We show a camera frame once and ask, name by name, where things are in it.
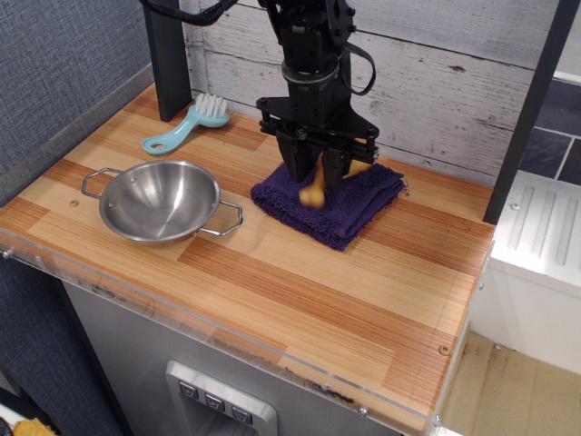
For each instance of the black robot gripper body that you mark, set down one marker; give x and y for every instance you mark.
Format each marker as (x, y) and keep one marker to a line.
(324, 110)

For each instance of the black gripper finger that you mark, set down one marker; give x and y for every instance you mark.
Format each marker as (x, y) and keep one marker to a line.
(336, 164)
(296, 153)

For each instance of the yellow toy chicken drumstick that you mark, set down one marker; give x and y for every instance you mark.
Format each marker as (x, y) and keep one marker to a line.
(313, 195)

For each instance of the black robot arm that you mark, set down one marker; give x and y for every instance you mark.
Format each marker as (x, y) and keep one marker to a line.
(314, 37)

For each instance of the folded purple cloth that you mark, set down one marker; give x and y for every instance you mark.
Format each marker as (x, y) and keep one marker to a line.
(345, 212)

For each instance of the light blue dish brush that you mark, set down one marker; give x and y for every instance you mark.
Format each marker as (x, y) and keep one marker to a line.
(208, 110)

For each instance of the clear acrylic table edge guard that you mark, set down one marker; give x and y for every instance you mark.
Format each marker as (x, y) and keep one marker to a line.
(310, 331)

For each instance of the white toy sink drainboard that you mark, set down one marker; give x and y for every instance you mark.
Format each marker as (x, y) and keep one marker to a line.
(529, 294)

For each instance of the silver dispenser button panel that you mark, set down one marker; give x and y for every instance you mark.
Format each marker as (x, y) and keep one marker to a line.
(207, 406)

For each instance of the yellow object at bottom left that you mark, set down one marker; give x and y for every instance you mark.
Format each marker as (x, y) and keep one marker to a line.
(32, 428)

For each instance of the stainless steel bowl with handles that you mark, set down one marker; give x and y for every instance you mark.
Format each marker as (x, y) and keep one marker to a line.
(164, 201)

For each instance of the black left support post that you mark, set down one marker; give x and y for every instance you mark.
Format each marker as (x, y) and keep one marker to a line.
(170, 68)

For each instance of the black support post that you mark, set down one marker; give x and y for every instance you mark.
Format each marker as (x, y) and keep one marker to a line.
(170, 68)
(553, 48)

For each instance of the black right support post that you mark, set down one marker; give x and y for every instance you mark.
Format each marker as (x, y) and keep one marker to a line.
(553, 48)

